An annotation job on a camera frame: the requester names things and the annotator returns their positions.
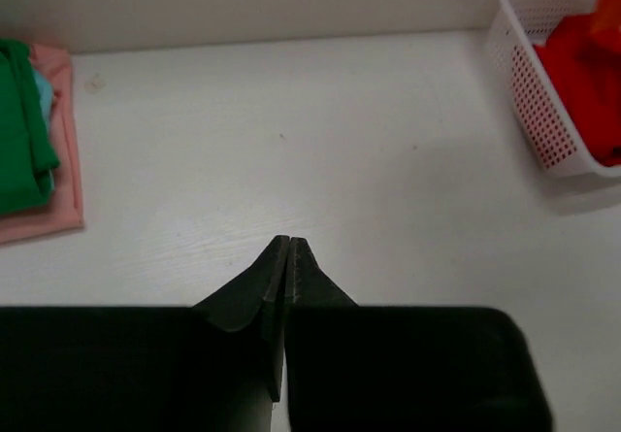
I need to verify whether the orange t shirt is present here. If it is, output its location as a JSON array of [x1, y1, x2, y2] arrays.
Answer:
[[591, 0, 620, 34]]

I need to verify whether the green folded t shirt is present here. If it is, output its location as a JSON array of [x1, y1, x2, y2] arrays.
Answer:
[[1, 39, 60, 215]]

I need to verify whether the red t shirt in basket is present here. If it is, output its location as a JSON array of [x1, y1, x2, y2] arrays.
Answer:
[[535, 14, 620, 167]]

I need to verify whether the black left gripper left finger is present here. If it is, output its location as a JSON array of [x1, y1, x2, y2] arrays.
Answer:
[[193, 235, 290, 401]]

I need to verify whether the light blue folded t shirt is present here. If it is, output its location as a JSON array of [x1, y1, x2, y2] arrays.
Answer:
[[33, 69, 54, 129]]

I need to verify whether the pink folded t shirt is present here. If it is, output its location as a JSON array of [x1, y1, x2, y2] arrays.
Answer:
[[1, 44, 84, 244]]

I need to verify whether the white plastic basket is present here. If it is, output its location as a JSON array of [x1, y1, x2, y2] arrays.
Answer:
[[485, 0, 620, 179]]

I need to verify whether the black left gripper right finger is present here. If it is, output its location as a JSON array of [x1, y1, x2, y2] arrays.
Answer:
[[287, 237, 357, 308]]

